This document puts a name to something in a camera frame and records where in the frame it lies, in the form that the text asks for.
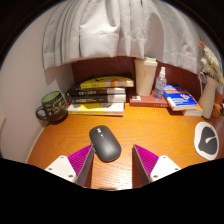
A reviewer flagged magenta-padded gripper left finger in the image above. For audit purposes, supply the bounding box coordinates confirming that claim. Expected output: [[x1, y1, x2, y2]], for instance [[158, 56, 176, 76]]
[[44, 143, 96, 188]]

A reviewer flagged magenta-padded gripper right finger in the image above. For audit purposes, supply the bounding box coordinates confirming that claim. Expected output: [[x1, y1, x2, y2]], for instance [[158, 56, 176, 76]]
[[132, 143, 182, 187]]

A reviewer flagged dark grey computer mouse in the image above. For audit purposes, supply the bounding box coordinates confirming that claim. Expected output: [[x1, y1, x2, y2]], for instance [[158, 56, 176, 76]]
[[88, 124, 122, 163]]

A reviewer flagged white and grey mouse pad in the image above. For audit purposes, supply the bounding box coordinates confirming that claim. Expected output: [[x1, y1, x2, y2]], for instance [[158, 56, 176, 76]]
[[193, 121, 220, 161]]

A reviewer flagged dark green mug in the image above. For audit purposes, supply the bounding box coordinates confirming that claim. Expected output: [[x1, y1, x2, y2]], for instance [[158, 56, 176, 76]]
[[35, 90, 69, 123]]

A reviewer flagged orange cover book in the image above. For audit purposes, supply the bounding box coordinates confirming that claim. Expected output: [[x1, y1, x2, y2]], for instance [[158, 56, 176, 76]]
[[181, 103, 204, 117]]

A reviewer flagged red-brown flat book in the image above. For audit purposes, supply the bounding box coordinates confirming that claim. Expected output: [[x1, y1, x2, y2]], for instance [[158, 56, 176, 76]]
[[129, 91, 169, 108]]

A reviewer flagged white and yellow book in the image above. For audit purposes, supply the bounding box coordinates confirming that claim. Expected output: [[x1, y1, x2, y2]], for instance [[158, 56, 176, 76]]
[[67, 102, 125, 117]]

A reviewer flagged blue cover book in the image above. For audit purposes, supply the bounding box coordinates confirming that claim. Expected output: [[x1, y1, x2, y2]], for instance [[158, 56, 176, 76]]
[[162, 83, 199, 112]]

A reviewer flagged black spine book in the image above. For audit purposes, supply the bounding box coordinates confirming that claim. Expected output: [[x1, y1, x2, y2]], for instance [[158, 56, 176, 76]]
[[66, 94, 127, 105], [65, 87, 127, 98]]

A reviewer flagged clear spray bottle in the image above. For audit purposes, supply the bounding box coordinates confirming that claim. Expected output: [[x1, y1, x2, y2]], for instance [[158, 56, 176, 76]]
[[153, 66, 168, 101]]

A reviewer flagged white ceramic jug vase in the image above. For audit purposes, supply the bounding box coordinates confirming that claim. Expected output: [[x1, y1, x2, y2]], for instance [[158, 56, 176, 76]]
[[197, 71, 219, 120]]

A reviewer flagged cream lidded tumbler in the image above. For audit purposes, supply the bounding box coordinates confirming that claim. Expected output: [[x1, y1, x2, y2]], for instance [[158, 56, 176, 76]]
[[134, 57, 159, 97]]

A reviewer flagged yellow cover book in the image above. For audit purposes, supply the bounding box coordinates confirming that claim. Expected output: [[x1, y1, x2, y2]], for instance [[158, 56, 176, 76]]
[[74, 75, 135, 91]]

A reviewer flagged white daisy flower bouquet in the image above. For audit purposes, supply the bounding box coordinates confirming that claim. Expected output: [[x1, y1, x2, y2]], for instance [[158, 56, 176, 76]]
[[198, 40, 224, 86]]

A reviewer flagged white pleated curtain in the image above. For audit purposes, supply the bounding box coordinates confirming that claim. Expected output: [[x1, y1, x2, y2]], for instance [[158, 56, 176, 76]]
[[42, 0, 214, 74]]

